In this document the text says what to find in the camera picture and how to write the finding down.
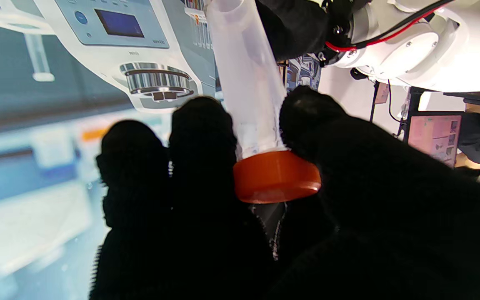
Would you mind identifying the pink screen computer monitor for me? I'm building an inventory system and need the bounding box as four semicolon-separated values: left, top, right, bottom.
404;111;465;168

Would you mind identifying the clear plastic test tube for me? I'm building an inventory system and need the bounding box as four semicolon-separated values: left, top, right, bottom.
206;0;288;161

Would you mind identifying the black backdrop stand pole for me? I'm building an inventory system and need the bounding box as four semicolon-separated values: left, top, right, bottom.
369;81;380;124

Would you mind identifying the printed laboratory backdrop banner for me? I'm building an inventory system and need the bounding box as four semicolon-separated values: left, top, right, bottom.
0;0;322;300

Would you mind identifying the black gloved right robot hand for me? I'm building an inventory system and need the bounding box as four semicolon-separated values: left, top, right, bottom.
89;85;480;300

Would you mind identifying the red black left arm cable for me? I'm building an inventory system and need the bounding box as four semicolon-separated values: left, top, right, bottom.
325;0;480;53

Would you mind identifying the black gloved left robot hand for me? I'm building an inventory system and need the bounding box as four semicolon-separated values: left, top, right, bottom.
256;0;351;62

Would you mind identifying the orange tube cap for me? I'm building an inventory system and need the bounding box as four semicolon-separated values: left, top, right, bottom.
232;150;322;205

